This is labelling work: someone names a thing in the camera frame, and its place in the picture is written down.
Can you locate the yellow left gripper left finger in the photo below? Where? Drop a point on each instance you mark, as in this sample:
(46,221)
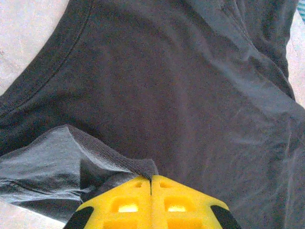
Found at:
(124,210)

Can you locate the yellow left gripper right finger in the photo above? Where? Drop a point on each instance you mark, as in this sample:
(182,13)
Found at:
(181,210)

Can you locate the dark grey t-shirt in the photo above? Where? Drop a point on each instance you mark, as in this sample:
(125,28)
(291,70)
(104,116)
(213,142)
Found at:
(166,95)

